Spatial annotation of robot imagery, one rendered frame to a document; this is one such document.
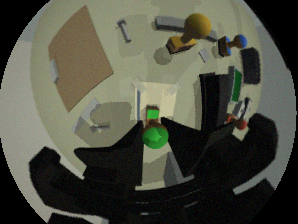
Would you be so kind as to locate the brown clipboard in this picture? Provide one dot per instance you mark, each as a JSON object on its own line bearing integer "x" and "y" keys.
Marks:
{"x": 76, "y": 59}

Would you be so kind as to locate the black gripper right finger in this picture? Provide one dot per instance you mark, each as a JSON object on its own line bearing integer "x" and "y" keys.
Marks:
{"x": 189, "y": 144}

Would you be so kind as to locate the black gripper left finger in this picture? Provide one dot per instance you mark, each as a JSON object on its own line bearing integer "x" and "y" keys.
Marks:
{"x": 125, "y": 155}

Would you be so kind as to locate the yellow rubber stamp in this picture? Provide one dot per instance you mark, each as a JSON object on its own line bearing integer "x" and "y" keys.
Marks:
{"x": 197, "y": 26}

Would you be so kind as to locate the cream inspection card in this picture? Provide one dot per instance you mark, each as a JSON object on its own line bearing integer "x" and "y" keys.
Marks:
{"x": 149, "y": 93}

